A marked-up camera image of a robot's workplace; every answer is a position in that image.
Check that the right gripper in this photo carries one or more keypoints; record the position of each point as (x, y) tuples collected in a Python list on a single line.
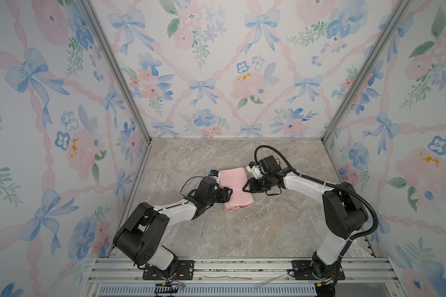
[(251, 187)]

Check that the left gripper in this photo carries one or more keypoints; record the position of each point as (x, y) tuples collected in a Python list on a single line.
[(225, 197)]

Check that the purple wrapping paper sheet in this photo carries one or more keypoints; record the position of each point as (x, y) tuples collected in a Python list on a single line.
[(236, 179)]

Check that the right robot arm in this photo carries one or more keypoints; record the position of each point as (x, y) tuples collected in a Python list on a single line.
[(344, 216)]

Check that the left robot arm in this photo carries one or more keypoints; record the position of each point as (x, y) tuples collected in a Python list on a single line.
[(140, 236)]

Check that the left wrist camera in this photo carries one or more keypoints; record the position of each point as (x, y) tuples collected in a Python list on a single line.
[(214, 174)]

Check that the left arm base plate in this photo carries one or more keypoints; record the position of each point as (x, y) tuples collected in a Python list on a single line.
[(178, 270)]

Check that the white slotted cable duct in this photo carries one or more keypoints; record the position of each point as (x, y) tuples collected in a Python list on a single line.
[(208, 290)]

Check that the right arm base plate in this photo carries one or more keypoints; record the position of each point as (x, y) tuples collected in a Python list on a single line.
[(317, 271)]

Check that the left aluminium corner post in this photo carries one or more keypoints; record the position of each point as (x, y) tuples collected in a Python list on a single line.
[(103, 42)]

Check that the aluminium corner post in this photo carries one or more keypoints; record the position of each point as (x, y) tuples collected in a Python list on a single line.
[(371, 60), (103, 42)]

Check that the aluminium front rail frame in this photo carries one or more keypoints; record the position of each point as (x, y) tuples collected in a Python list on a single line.
[(365, 277)]

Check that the right aluminium corner post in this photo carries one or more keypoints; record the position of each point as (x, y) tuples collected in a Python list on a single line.
[(371, 60)]

